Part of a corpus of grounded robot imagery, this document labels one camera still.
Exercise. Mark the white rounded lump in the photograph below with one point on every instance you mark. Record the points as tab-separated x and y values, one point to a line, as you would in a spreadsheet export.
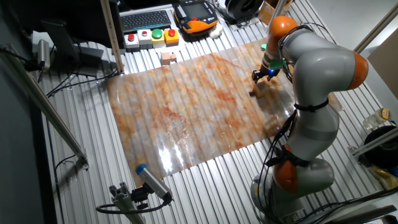
216	31

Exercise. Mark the yellow bag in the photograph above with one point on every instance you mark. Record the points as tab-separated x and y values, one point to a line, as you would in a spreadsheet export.
384	177

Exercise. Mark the small spare wooden cube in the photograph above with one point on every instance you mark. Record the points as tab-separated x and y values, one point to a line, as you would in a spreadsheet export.
173	57

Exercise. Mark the short aluminium profile bar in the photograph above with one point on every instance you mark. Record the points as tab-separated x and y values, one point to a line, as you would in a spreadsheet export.
373	143

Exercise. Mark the black monitor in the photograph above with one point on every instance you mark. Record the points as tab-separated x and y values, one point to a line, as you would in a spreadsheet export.
62	15

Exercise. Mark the plastic bottle yellow label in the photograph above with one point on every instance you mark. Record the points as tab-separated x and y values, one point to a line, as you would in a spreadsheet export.
376	118

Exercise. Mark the white box red mushroom button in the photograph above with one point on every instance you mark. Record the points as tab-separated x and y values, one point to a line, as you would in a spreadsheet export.
132	42

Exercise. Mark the yellow box green button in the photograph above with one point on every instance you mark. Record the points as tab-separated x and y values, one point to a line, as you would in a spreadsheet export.
158	38

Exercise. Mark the slanted aluminium frame strut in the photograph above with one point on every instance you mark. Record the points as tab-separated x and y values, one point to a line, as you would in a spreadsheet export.
377	26

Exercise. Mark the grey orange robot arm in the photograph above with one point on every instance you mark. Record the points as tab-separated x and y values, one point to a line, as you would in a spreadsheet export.
320	74

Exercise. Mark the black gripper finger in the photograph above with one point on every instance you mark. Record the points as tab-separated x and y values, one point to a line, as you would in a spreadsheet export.
256	77
273	77

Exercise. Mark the silver camera blue cap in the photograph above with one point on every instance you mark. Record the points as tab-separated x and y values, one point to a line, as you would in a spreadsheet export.
152	180

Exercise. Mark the orange black teach pendant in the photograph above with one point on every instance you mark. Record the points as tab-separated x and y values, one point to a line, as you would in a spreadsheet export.
196	15

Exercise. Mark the large spare wooden cube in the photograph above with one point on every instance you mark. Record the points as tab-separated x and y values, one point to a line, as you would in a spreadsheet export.
165	58

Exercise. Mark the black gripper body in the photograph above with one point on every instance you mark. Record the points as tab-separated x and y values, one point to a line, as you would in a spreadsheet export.
267	71

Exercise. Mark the silver metal post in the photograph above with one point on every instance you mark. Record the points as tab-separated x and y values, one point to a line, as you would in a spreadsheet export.
277	14

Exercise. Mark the silver cylindrical camera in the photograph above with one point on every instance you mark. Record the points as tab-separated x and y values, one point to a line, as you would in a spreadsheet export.
43	54

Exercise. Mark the brown cardboard box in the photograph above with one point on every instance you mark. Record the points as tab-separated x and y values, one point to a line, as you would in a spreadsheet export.
263	12

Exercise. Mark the green wrist camera bracket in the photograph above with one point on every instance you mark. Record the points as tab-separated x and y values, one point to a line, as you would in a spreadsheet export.
275	64

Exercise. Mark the black keyboard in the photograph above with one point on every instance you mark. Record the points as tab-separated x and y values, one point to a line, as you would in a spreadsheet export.
145	21

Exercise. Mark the black round bin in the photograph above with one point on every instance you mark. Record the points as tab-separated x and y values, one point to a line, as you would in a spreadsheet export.
381	149

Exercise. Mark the small wooden cube block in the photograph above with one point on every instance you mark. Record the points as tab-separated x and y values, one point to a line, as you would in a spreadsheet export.
260	90

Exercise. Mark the orange box red button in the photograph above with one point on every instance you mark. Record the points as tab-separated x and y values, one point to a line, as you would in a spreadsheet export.
171	38

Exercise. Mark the light upright frame beam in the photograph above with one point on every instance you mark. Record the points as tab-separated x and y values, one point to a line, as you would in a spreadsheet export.
112	37

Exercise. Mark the black filament spool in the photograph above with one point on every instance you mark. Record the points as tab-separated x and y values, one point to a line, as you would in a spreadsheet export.
244	9

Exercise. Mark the grey monitor stand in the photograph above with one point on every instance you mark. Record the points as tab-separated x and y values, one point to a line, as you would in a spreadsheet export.
68	53

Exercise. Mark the white box small red button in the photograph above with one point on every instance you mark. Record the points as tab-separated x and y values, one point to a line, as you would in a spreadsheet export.
145	39

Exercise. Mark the aluminium profile camera mount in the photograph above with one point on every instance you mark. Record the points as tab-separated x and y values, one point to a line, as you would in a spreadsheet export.
126	203

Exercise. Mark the orange marble patterned mat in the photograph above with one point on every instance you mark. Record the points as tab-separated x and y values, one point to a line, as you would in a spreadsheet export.
186	118

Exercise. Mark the brown cardboard panel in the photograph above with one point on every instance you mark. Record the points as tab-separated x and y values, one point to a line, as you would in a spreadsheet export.
385	62

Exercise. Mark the long aluminium frame rail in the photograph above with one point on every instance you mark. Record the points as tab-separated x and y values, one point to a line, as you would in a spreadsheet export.
46	109

